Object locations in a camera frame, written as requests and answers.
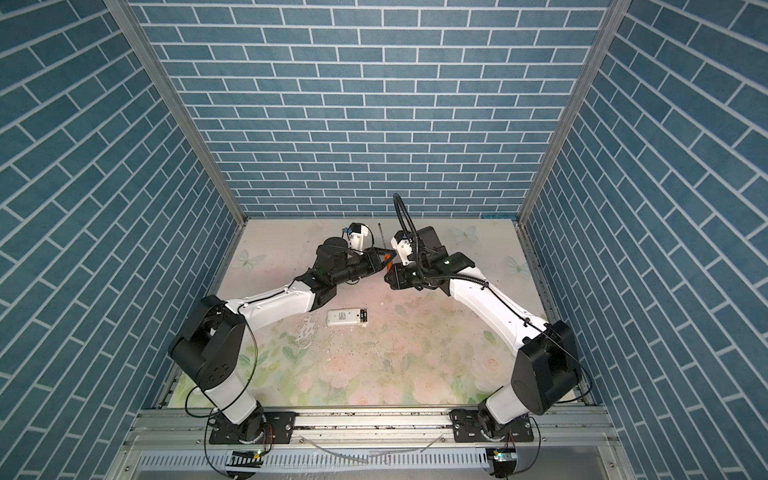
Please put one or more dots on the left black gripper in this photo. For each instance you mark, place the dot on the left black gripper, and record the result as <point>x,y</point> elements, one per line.
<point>370,259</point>

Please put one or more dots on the white slotted cable duct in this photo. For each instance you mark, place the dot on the white slotted cable duct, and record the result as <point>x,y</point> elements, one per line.
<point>314,460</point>

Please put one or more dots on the left circuit board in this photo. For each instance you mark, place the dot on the left circuit board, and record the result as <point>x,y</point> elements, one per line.
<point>245,459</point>

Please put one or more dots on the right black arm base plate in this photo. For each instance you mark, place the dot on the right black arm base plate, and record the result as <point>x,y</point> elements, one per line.
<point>474,426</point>

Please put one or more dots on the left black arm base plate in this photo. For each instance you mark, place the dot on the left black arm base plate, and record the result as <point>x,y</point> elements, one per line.
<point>266,428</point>

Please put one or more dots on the aluminium front rail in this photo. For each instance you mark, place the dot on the aluminium front rail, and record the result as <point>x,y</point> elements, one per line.
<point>570,442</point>

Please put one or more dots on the right circuit board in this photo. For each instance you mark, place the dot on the right circuit board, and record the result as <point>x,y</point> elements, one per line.
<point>503,455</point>

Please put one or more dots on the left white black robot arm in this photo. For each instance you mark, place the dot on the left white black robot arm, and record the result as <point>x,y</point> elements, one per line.
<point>207,346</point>

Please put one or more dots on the orange black screwdriver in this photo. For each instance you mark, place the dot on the orange black screwdriver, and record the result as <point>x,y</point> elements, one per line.
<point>387,253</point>

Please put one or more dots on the circuit board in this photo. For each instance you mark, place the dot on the circuit board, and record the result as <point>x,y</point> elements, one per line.
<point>503,455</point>
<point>245,459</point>

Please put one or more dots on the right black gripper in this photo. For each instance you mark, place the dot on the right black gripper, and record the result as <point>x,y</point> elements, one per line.
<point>399,279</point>

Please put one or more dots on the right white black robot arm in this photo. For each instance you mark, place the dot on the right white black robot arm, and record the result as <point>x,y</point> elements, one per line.
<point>545,368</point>

